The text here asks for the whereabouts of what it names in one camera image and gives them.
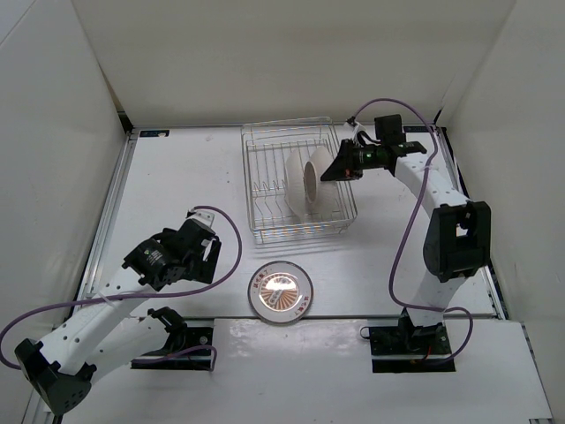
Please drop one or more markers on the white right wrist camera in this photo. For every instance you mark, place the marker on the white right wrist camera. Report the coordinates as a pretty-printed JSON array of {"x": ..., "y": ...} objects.
[{"x": 355, "y": 129}]

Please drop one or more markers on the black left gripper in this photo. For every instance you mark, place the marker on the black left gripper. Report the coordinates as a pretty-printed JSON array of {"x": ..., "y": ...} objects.
[{"x": 204, "y": 268}]

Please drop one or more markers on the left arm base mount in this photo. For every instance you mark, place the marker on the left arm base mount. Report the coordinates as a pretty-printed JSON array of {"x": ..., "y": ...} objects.
[{"x": 184, "y": 352}]

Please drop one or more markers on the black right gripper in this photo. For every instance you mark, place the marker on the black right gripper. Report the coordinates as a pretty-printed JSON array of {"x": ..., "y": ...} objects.
[{"x": 343, "y": 167}]

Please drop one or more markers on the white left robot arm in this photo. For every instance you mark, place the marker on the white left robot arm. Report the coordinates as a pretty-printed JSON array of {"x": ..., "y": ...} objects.
[{"x": 64, "y": 365}]

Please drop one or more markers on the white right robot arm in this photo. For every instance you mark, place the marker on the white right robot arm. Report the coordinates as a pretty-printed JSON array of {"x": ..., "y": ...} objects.
[{"x": 458, "y": 237}]

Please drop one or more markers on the left blue corner label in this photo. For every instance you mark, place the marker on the left blue corner label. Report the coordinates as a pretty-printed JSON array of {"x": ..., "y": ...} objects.
[{"x": 154, "y": 133}]

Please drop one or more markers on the plate with orange sunburst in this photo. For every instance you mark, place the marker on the plate with orange sunburst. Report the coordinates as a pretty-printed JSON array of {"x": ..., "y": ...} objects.
[{"x": 280, "y": 293}]

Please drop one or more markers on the white plate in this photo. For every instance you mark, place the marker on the white plate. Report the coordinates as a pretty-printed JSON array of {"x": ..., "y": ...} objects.
[
  {"x": 321, "y": 196},
  {"x": 294, "y": 186}
]

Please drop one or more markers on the metal wire dish rack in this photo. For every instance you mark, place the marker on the metal wire dish rack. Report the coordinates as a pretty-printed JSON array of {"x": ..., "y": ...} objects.
[{"x": 265, "y": 148}]

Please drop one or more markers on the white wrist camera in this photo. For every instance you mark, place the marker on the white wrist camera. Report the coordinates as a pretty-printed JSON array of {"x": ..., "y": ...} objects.
[
  {"x": 355, "y": 129},
  {"x": 204, "y": 217}
]

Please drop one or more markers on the right blue corner label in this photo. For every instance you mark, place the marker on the right blue corner label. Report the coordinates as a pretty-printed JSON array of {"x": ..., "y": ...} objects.
[{"x": 416, "y": 129}]

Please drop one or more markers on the blue corner label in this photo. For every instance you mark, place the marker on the blue corner label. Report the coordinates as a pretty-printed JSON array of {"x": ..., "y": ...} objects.
[
  {"x": 154, "y": 133},
  {"x": 416, "y": 129}
]

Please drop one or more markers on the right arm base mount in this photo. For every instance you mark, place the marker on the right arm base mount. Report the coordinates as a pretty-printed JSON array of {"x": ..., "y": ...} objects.
[{"x": 390, "y": 354}]

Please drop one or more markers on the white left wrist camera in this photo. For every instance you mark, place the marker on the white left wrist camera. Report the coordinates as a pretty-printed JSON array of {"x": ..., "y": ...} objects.
[{"x": 204, "y": 217}]

